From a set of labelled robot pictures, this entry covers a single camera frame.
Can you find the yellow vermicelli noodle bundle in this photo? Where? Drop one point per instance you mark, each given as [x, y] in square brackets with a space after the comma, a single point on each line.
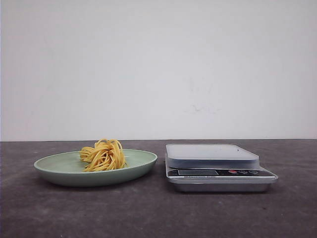
[106, 155]

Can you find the silver digital kitchen scale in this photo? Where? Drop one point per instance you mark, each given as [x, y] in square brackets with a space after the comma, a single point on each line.
[215, 168]

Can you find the light green round plate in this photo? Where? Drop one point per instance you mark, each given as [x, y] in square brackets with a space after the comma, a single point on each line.
[67, 169]

